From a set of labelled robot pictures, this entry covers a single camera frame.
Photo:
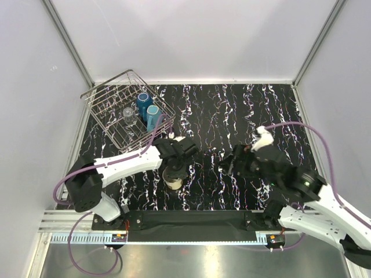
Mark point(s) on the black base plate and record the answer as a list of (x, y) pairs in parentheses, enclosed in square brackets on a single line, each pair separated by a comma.
[(189, 226)]

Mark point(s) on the dark blue ceramic mug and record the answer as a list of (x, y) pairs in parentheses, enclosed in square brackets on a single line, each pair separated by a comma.
[(143, 101)]

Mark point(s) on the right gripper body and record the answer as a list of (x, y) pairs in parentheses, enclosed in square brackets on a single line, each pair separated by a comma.
[(250, 167)]

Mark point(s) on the brown paper cup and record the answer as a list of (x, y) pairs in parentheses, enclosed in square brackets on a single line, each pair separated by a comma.
[(171, 183)]

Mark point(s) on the clear glass cup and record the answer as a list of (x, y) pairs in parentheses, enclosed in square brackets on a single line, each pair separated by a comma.
[(129, 116)]

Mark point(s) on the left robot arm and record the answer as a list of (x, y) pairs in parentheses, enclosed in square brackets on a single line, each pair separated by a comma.
[(87, 178)]

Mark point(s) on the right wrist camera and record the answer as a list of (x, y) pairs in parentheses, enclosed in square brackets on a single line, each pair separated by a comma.
[(262, 138)]

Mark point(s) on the wire dish rack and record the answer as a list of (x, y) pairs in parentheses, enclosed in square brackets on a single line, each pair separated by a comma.
[(117, 106)]

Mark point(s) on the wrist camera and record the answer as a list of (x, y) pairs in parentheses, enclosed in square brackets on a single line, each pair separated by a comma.
[(173, 138), (262, 138)]

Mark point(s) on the light blue floral mug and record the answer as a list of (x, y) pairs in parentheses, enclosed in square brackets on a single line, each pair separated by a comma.
[(153, 113)]

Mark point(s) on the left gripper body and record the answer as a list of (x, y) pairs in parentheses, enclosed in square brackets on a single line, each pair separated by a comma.
[(178, 171)]

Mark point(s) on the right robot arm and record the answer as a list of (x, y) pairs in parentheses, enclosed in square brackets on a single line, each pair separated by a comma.
[(305, 201)]

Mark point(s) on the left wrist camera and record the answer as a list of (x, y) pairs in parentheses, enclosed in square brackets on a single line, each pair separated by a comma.
[(173, 138)]

